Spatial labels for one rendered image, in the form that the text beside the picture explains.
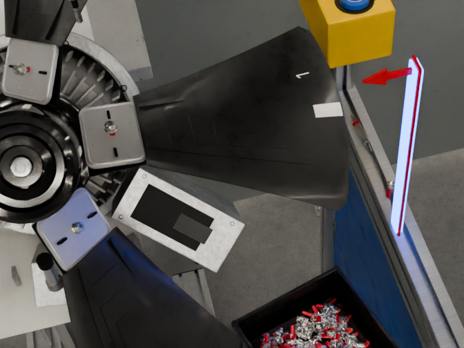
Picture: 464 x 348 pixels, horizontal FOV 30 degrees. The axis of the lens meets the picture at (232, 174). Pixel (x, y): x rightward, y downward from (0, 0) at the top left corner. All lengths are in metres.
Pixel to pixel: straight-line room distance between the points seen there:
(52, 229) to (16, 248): 0.26
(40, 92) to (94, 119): 0.08
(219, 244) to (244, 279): 1.14
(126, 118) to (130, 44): 0.57
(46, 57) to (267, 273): 1.38
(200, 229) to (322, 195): 0.19
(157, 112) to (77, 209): 0.14
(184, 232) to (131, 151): 0.17
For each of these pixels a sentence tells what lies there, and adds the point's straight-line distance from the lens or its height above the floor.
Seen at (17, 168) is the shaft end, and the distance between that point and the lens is 0.90.
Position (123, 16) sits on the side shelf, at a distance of 1.59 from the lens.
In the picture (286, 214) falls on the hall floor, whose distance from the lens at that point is 2.32.
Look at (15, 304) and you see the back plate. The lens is 1.24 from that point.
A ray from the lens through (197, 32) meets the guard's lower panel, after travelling 1.83.
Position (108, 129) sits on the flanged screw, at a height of 1.20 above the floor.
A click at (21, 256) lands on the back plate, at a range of 1.22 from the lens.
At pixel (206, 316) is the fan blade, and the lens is 1.06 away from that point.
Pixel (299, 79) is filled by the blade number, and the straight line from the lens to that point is 1.00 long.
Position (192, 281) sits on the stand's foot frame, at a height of 0.08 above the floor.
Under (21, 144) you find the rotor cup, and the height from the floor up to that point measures 1.24.
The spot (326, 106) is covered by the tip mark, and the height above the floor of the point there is 1.16.
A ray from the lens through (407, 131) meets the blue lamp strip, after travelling 1.07.
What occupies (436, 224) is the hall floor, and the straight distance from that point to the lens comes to 2.32.
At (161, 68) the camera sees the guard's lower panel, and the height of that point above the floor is 0.58.
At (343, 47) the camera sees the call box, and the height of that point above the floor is 1.02.
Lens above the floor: 1.89
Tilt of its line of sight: 52 degrees down
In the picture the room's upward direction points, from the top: 7 degrees counter-clockwise
